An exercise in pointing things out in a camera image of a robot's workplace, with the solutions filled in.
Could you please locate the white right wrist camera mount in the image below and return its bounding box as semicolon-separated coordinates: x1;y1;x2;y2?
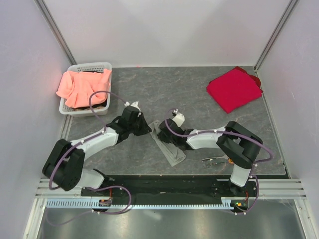
172;109;185;127

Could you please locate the salmon pink cloth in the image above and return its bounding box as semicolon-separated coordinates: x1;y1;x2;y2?
56;68;112;108

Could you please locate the silver spoon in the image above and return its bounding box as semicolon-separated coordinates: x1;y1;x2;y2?
204;161;227;168

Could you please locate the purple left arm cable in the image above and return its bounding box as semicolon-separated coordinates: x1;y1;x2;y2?
48;91;130;191

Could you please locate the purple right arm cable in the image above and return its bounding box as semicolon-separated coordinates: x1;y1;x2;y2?
165;109;275;180

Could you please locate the red folded napkin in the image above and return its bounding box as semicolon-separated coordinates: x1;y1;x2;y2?
206;66;263;114

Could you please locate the white plastic basket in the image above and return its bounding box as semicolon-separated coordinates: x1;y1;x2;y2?
59;62;112;117

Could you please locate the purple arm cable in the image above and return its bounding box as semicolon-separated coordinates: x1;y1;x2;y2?
48;91;130;191
165;109;275;180

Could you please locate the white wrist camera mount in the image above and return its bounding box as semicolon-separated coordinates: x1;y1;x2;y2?
172;109;185;127
124;101;141;111

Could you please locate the right aluminium frame post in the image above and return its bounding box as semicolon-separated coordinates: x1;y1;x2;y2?
253;0;299;74

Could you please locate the left aluminium frame post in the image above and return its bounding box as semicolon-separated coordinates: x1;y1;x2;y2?
34;0;77;65

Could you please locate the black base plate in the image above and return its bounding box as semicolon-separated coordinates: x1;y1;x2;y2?
81;174;260;200

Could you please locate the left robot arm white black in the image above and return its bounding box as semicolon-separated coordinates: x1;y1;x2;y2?
42;102;152;196

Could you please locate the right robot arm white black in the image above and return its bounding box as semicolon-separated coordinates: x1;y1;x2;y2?
158;119;263;196

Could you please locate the white slotted cable duct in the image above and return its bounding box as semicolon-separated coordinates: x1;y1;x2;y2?
45;198;235;210

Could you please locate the aluminium frame post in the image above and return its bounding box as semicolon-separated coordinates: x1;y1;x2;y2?
34;0;77;65
253;0;299;74

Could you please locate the grey cloth napkin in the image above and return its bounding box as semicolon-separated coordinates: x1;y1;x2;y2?
149;120;186;167

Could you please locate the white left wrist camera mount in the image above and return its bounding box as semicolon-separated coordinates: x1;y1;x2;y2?
124;101;141;111

